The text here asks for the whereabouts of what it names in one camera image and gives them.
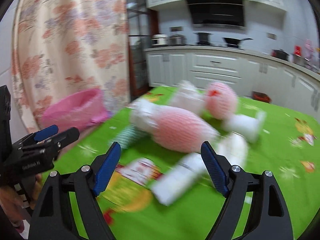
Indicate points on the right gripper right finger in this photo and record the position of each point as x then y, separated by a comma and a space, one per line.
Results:
217, 167

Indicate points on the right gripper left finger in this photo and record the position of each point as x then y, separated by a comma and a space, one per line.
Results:
104, 166

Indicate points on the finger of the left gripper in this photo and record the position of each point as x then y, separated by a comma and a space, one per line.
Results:
45, 133
60, 141

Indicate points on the paper cup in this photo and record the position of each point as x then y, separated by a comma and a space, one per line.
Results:
235, 148

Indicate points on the white foam wrap piece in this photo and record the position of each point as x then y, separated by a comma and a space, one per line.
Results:
172, 185

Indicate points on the green striped cloth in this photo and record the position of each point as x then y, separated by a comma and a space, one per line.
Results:
128, 136

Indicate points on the white L-shaped foam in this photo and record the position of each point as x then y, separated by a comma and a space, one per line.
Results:
248, 127

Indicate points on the long pink foam net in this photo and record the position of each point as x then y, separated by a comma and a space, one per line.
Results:
181, 130

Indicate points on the round pink foam net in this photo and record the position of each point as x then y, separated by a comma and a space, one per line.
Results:
220, 100

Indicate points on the white plastic bag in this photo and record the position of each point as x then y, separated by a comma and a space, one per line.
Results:
188, 97

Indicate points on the pink bag trash bin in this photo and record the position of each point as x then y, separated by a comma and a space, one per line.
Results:
81, 110

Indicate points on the person's left hand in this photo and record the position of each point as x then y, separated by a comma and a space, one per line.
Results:
11, 202

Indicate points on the small red floor bin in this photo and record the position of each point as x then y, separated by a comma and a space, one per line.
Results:
261, 97

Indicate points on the floral curtain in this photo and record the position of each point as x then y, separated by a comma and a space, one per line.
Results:
60, 47

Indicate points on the white lower cabinets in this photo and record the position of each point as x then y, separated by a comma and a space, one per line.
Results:
287, 84

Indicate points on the black frying pan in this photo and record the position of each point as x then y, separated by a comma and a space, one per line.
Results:
234, 42

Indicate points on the black casserole pot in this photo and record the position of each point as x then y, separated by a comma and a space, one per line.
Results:
280, 54

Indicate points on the black stock pot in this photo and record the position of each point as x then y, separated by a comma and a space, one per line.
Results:
203, 39

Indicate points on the steel pressure cooker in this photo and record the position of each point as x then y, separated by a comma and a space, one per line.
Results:
177, 40

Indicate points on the white rice cooker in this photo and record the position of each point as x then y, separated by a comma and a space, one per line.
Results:
159, 40

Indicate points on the wooden glass door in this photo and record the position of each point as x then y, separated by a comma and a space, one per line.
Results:
142, 24

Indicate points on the pink thermos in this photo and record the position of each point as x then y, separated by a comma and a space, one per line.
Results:
309, 51

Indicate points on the black range hood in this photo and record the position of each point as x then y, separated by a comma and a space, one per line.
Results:
217, 13

